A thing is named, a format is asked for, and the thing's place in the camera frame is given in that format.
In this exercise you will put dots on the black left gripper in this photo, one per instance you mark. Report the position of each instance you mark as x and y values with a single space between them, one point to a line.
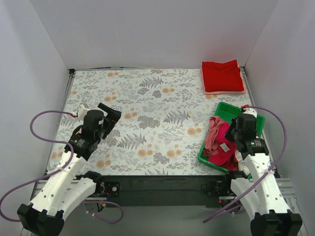
110 118

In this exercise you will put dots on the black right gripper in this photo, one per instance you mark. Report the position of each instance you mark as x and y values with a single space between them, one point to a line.
231 132

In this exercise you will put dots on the magenta t-shirt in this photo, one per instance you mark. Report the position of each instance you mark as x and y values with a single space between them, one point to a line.
224 154

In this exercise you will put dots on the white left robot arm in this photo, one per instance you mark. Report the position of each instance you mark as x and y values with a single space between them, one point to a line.
46 213

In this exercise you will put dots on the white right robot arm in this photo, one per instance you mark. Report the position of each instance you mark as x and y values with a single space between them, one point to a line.
261 197

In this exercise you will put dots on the folded pink t-shirt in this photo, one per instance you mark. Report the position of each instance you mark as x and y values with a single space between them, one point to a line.
221 93

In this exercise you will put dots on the dusty pink crumpled t-shirt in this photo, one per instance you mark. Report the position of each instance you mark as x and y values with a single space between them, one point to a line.
210 143

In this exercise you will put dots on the white crumpled t-shirt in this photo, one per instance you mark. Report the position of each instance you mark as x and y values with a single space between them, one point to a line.
239 164

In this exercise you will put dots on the floral patterned tablecloth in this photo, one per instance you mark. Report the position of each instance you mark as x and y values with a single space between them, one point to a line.
165 118

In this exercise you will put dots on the folded red t-shirt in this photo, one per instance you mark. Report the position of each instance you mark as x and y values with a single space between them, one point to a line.
222 76

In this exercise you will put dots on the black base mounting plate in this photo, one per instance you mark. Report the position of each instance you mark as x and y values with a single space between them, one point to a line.
153 191

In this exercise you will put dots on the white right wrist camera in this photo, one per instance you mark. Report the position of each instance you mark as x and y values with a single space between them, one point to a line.
248 110

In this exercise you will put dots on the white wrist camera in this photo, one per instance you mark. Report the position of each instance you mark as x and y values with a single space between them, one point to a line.
81 111
248 110

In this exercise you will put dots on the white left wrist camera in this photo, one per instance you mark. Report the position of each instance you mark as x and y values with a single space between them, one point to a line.
81 111

